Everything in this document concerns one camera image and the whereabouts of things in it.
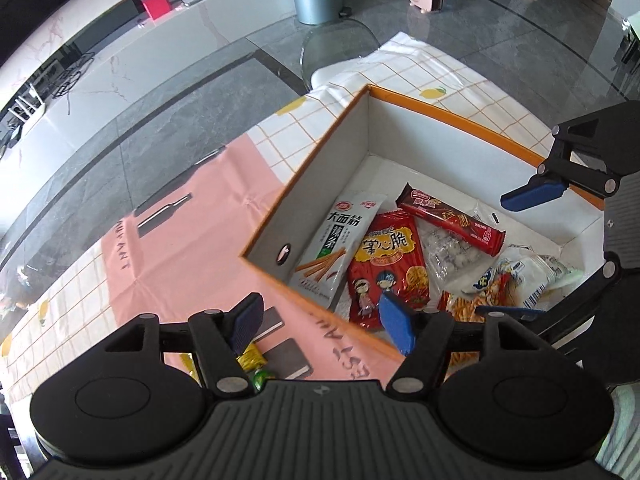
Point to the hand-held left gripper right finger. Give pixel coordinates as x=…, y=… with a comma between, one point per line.
x=397, y=325

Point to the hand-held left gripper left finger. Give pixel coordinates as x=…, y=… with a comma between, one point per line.
x=247, y=322

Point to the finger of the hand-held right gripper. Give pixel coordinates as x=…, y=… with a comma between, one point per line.
x=520, y=314
x=532, y=194

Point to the yellow snack packet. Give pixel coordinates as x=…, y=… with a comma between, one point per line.
x=250, y=359

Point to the white blue snack packet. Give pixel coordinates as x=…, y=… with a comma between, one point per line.
x=530, y=272

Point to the potato stick snack packet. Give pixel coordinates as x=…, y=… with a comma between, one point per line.
x=467, y=310

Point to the green snack packet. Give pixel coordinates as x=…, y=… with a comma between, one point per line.
x=262, y=380

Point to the red cartoon snack packet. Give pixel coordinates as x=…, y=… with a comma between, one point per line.
x=387, y=260

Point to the dark red biscuit packet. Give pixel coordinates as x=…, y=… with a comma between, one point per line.
x=450, y=220

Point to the clear candy packet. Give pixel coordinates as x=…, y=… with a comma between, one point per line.
x=452, y=255

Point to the white gluten stick packet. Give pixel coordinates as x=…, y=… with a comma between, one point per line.
x=340, y=240

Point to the orange cardboard box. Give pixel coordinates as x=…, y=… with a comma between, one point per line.
x=340, y=160

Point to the pink printed table mat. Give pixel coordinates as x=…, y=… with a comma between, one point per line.
x=200, y=240

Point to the striped grey clothing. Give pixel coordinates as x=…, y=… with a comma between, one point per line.
x=622, y=435

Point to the round glass table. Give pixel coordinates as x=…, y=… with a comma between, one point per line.
x=340, y=40

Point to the white marble television console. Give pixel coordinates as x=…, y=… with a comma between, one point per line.
x=150, y=60

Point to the white router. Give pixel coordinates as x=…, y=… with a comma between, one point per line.
x=27, y=105

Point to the red square box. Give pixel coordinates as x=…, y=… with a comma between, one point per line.
x=155, y=5

